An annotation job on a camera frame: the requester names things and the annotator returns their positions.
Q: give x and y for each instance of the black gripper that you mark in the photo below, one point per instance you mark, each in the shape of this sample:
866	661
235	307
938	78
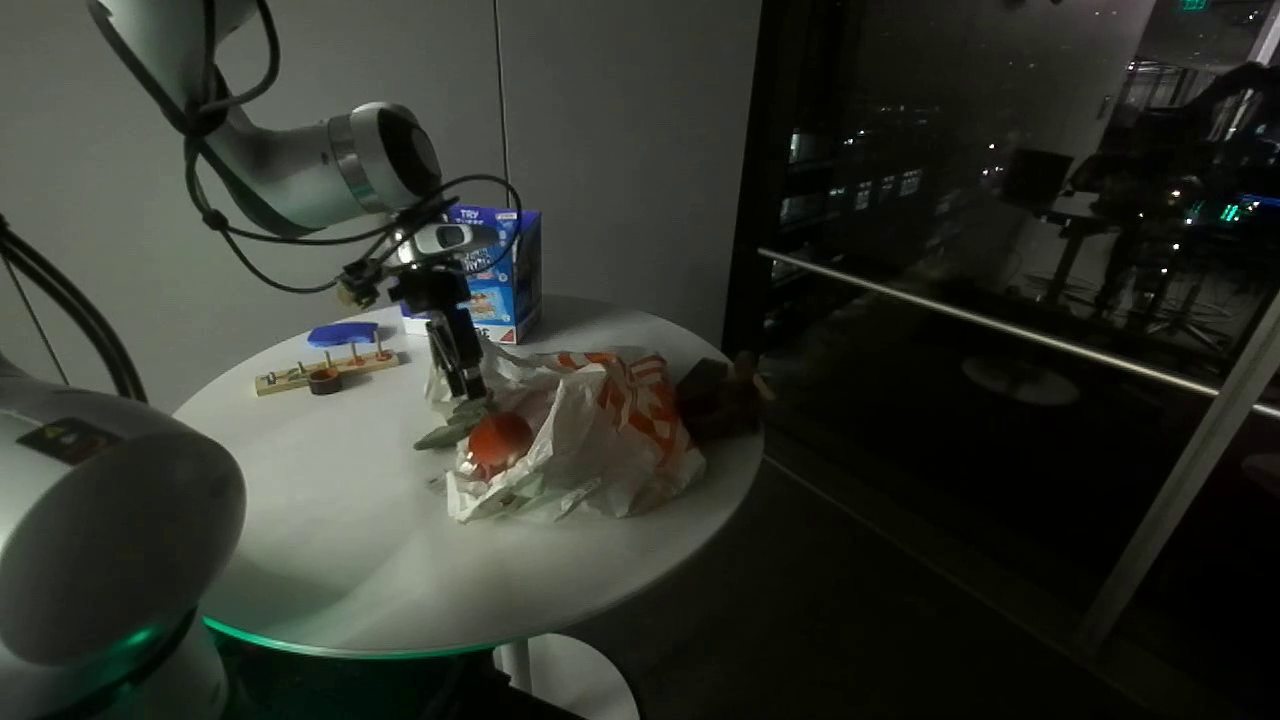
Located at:
435	294

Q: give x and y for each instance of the red toy radish green leaves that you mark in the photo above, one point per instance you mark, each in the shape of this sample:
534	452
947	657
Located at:
502	442

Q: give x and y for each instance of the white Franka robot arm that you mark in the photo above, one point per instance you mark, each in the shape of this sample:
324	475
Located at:
295	166

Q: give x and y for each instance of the white orange plastic bag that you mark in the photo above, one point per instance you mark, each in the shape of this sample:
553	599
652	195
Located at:
615	442

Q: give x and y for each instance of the blue cardboard snack box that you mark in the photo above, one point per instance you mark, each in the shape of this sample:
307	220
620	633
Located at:
512	281

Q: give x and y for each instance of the small blue object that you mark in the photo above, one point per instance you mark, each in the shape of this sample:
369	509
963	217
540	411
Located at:
340	335

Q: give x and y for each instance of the round white table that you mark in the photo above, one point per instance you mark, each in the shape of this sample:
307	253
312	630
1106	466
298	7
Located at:
347	563

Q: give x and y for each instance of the dark brown soft object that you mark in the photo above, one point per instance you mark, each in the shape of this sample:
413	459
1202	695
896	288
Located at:
720	400

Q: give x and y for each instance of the white round table base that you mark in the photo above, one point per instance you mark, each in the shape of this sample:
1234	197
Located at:
587	683

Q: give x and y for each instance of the horizontal window rail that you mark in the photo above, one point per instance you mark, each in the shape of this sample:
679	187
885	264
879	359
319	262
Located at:
985	322

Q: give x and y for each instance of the white slanted post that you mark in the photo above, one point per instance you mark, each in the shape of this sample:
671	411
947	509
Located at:
1173	494

